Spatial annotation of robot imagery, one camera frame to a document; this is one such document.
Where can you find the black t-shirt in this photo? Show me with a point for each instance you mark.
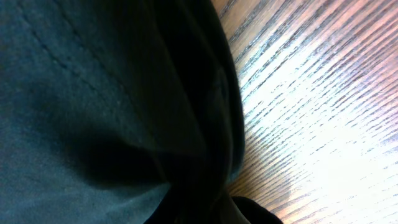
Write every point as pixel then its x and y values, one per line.
pixel 119 112

